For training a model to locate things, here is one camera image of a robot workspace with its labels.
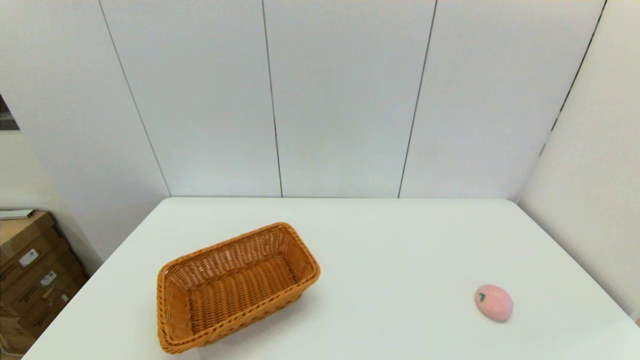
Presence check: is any flat white board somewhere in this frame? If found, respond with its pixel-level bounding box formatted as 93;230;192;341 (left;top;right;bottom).
0;208;37;221

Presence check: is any orange woven wicker basket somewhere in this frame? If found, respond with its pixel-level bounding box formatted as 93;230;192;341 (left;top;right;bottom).
156;222;321;355

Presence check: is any brown cardboard box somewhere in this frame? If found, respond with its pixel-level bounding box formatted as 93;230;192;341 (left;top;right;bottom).
0;315;38;357
0;211;68;273
0;245;86;303
0;275;90;337

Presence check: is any pink toy peach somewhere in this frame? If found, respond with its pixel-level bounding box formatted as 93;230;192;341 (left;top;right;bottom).
474;284;514;323

